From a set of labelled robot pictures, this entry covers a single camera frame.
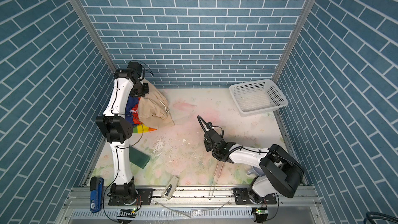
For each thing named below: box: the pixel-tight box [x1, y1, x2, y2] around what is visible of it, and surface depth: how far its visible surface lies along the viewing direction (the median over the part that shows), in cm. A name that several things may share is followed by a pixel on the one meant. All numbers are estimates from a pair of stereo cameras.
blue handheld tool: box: [90, 176, 105, 214], surface depth 73 cm
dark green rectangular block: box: [129, 145, 151, 170], surface depth 86 cm
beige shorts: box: [137, 79, 175, 130], surface depth 96 cm
